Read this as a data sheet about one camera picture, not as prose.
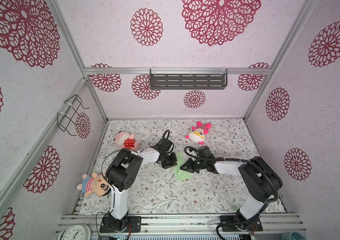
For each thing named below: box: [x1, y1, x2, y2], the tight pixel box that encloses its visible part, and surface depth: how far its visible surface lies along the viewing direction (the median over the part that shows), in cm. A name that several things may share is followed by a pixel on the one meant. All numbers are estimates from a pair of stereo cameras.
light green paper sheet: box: [173, 151, 193, 181], surface depth 91 cm
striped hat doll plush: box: [77, 172, 111, 197], surface depth 81 cm
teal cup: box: [280, 231, 308, 240], surface depth 67 cm
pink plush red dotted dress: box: [115, 131, 140, 151], surface depth 102 cm
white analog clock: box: [56, 224, 92, 240], surface depth 70 cm
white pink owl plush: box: [185, 121, 212, 145], surface depth 105 cm
